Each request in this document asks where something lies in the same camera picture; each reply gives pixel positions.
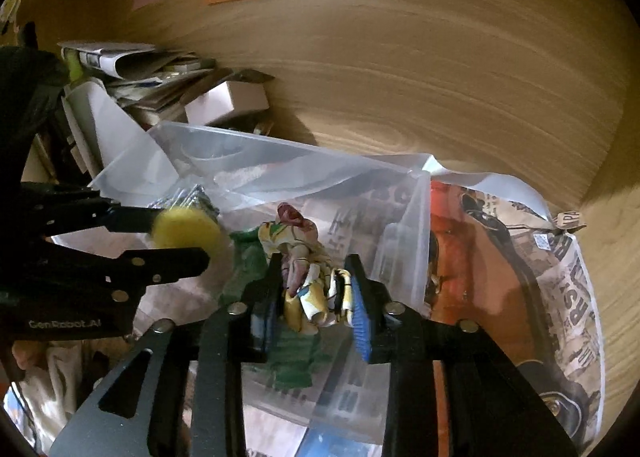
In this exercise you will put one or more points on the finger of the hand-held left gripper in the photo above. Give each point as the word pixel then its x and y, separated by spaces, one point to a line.
pixel 165 264
pixel 125 219

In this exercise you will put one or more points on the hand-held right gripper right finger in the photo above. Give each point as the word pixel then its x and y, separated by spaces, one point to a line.
pixel 361 319

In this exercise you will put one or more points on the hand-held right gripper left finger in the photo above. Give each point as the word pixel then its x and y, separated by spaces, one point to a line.
pixel 273 309

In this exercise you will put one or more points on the yellow sponge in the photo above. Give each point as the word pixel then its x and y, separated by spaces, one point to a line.
pixel 187 232

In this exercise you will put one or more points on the green plastic piece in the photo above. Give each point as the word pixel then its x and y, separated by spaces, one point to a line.
pixel 292 367

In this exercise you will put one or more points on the clear plastic bag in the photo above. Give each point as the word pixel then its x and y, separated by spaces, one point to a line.
pixel 300 172

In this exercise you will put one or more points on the white cloth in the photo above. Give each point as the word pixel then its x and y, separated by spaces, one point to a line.
pixel 47 382

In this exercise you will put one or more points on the white plastic sheet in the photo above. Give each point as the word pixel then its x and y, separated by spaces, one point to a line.
pixel 107 132

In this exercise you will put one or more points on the newspaper print orange bag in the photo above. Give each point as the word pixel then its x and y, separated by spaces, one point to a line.
pixel 465 257

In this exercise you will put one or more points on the pile of papers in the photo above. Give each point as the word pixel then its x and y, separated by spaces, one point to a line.
pixel 145 72

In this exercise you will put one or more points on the white cardboard box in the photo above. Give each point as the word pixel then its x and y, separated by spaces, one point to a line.
pixel 225 99

